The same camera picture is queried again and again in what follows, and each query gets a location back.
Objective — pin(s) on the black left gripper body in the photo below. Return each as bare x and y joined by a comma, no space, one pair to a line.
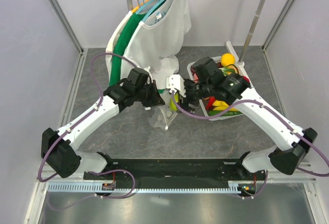
147,95

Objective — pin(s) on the red chili pepper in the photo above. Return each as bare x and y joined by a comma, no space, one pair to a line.
211,100

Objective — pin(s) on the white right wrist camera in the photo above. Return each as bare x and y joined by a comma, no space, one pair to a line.
175,83

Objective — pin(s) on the yellow lemon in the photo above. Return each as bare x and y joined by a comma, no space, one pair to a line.
227,59

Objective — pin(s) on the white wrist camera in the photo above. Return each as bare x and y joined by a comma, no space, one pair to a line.
149,70
175,83

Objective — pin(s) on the clear zip top bag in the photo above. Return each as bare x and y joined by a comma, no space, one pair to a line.
162,116

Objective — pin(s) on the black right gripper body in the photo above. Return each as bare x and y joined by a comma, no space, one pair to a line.
194,92

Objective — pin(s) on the white mesh t-shirt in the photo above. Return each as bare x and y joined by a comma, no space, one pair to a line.
181,24

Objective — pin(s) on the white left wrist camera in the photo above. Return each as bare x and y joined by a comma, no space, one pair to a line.
149,70

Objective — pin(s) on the red apple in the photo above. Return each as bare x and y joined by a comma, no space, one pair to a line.
246,78

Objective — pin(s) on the green lime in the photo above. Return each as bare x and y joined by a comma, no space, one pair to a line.
172,105

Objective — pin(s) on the green t-shirt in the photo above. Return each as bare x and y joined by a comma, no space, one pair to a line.
123,46

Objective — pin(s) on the aluminium frame rail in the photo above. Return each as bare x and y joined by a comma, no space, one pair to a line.
66,25

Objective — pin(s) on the yellow banana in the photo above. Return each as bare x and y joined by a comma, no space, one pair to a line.
219,105

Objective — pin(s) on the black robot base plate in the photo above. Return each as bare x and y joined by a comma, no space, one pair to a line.
175,172

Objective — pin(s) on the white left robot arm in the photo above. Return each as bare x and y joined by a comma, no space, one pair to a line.
59,147

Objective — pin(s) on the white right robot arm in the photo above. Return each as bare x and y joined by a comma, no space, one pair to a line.
290,148

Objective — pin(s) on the white cable duct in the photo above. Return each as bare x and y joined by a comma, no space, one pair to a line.
99,187

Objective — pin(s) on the blue clothes hanger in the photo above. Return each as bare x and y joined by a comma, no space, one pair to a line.
154,6

